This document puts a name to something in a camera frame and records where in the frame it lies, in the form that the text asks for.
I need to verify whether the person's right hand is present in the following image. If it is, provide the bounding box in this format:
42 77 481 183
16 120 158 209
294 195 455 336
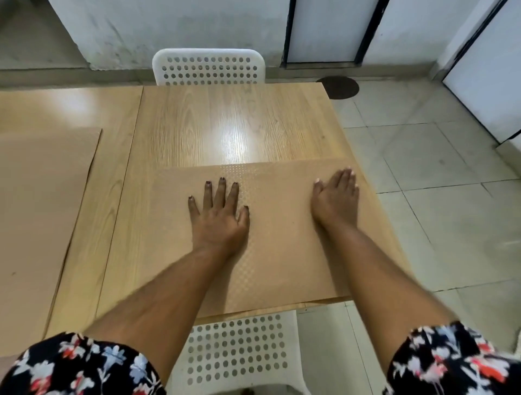
311 168 360 231

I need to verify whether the person's left hand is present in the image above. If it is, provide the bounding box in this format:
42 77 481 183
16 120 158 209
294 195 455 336
188 177 250 258

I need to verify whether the person's left forearm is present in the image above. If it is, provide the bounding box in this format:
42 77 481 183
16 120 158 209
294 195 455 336
83 244 243 385

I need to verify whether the person's right forearm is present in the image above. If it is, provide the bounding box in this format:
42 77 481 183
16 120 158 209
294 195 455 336
322 222 459 375

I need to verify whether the brown paper sheet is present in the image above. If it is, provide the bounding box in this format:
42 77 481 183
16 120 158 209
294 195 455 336
0 128 102 359
122 158 412 320

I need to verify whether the dark round floor drain cover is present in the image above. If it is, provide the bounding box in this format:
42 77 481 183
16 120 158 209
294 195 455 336
317 76 360 100

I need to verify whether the white perforated plastic chair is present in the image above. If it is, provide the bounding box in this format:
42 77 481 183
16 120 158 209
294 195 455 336
152 48 266 86
165 310 312 395

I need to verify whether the black floral sleeve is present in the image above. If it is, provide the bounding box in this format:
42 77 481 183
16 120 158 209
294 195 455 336
0 332 167 395
383 321 521 395

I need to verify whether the white door with black frame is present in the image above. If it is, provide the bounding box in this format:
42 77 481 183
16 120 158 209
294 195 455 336
441 0 521 144
282 0 390 68

